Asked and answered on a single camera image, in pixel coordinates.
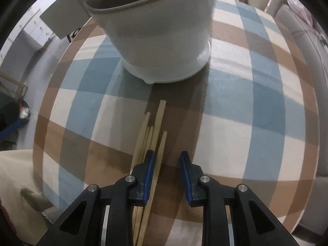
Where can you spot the grey sofa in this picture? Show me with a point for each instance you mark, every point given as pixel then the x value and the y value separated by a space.
pixel 294 38

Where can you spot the blue bar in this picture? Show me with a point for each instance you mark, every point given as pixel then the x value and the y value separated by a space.
pixel 12 130

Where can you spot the cream knit cloth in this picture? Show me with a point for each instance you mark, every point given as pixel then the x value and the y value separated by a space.
pixel 18 174

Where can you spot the grey nightstand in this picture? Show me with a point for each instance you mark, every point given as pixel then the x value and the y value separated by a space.
pixel 61 20

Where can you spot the wooden rack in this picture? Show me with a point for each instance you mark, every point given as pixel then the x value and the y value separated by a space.
pixel 15 84

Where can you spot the pink plastic bag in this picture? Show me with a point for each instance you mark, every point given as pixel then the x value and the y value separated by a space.
pixel 299 7

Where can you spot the white utensil holder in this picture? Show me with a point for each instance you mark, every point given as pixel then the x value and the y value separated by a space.
pixel 158 30

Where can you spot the small red white object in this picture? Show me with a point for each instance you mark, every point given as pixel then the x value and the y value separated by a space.
pixel 24 111

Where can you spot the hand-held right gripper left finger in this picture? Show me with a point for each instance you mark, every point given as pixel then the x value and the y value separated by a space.
pixel 150 174

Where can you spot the bundle of wooden chopsticks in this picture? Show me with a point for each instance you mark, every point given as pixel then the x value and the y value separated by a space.
pixel 161 117

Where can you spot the checked tablecloth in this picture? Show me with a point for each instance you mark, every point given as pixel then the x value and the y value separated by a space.
pixel 243 94

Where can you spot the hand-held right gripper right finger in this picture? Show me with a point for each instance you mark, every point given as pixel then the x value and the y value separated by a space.
pixel 185 176

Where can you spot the white dresser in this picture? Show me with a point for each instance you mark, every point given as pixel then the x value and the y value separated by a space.
pixel 38 28

